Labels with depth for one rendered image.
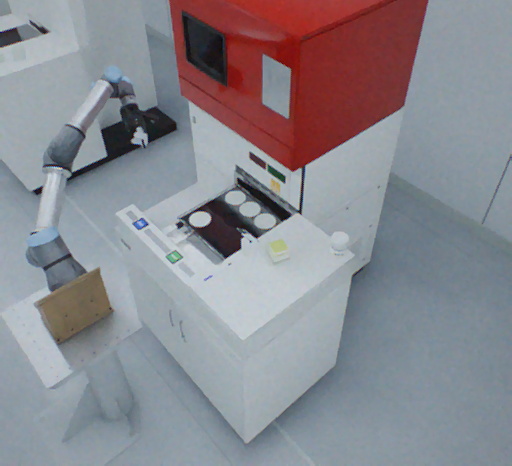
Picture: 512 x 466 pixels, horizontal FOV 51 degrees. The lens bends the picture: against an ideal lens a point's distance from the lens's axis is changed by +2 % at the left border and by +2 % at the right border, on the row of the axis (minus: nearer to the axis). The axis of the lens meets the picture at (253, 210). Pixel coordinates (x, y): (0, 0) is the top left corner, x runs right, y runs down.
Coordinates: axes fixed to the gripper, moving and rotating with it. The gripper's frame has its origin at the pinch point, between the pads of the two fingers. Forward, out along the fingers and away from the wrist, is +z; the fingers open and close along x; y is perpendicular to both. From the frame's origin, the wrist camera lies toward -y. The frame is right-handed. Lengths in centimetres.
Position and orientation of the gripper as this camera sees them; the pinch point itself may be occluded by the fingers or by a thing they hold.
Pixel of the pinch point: (146, 144)
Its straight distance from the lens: 250.7
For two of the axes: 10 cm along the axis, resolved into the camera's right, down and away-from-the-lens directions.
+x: 4.3, -4.0, -8.1
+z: 3.1, 9.1, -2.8
